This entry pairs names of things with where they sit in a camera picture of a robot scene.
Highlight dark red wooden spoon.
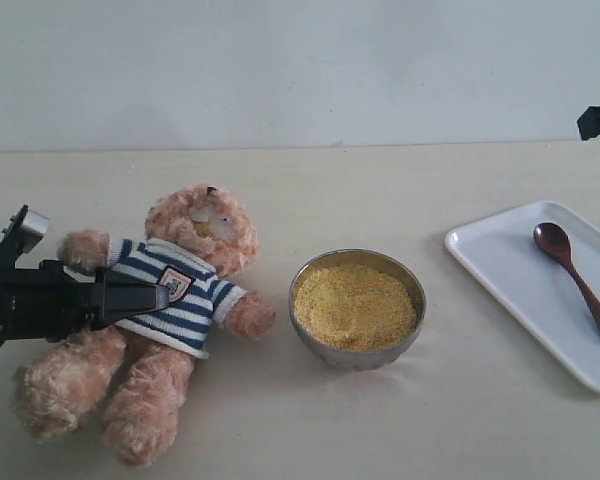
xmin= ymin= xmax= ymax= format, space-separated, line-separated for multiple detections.
xmin=532 ymin=222 xmax=600 ymax=334

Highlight beige teddy bear striped shirt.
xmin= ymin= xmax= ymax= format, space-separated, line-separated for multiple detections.
xmin=11 ymin=182 xmax=277 ymax=468

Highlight metal bowl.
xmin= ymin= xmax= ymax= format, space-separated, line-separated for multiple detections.
xmin=288 ymin=249 xmax=427 ymax=371

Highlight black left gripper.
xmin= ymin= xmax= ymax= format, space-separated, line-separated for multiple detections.
xmin=0 ymin=205 xmax=169 ymax=345

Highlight yellow millet grains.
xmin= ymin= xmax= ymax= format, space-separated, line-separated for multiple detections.
xmin=294 ymin=264 xmax=417 ymax=352

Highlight white rectangular plastic tray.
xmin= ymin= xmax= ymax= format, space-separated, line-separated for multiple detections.
xmin=445 ymin=200 xmax=600 ymax=393

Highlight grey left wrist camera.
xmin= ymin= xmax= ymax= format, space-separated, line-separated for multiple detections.
xmin=20 ymin=209 xmax=51 ymax=254

